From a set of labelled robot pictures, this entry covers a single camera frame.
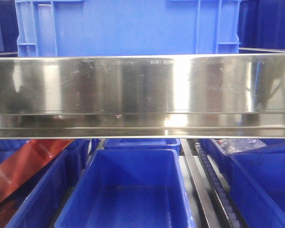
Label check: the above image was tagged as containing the light blue plastic bin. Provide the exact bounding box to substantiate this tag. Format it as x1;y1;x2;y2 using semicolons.
15;0;240;57

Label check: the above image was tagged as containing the blue bin rear lower centre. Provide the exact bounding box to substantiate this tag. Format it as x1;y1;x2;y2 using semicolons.
103;138;181;153

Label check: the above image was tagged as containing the clear plastic bag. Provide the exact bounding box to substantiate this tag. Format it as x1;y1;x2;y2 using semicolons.
217;139;267;154

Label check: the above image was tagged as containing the roller track strip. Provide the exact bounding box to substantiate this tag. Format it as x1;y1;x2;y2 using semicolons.
195;142;247;228

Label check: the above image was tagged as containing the blue bin lower right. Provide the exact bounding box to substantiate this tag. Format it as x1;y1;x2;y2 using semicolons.
230;145;285;228

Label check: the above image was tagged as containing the blue bin lower left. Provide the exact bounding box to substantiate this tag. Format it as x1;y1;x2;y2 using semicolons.
0;139;90;228

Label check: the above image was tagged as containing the red flat package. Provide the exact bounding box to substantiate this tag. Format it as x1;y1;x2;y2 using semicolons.
0;139;73;203

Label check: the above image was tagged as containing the dark blue bin upper right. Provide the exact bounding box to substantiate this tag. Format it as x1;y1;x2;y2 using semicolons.
238;0;285;50

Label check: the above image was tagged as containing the dark blue bin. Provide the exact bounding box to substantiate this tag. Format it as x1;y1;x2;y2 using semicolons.
0;0;19;53
238;0;285;50

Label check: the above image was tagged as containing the dark blue bin upper left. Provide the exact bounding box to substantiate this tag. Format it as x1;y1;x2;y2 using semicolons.
0;0;19;53

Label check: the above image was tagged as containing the stainless steel shelf rail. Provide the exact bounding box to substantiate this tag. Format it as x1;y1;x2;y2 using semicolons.
0;52;285;139

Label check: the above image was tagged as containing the steel divider rail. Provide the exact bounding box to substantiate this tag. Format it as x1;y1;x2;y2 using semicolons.
180;139;220;228

